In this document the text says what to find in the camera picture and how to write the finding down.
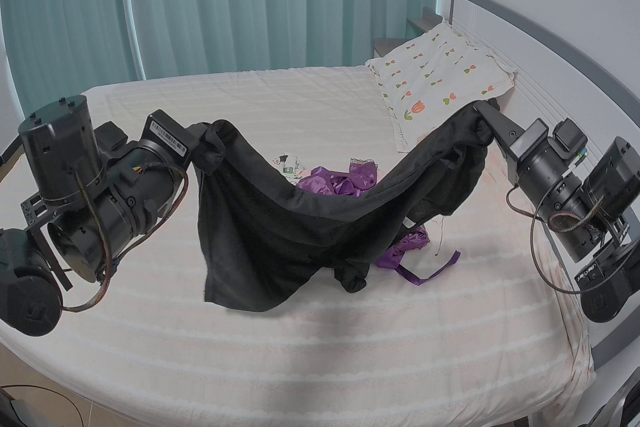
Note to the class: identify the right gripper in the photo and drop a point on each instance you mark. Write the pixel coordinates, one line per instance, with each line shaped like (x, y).
(550, 180)

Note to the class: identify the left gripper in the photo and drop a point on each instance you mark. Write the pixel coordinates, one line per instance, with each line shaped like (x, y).
(140, 195)

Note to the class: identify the black T-shirt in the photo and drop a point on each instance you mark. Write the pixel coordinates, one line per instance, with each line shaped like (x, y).
(300, 235)

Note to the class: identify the bed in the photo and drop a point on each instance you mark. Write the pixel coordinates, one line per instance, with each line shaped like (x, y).
(320, 355)

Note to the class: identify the white printed pillow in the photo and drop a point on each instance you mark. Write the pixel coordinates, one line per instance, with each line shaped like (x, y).
(440, 74)

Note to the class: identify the grey bedside table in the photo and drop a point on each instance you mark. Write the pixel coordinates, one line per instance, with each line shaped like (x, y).
(395, 47)

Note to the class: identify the white printed pyjama top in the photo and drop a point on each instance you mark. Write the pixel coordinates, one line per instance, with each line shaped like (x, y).
(287, 167)

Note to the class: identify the purple satin garment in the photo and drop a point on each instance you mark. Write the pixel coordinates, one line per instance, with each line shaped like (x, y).
(335, 185)

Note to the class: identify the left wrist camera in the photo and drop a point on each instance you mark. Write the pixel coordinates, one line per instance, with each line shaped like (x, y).
(112, 137)

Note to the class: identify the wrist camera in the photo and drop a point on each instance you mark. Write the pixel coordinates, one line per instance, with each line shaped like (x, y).
(570, 135)
(112, 137)

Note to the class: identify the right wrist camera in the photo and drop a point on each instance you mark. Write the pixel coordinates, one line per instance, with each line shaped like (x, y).
(570, 135)

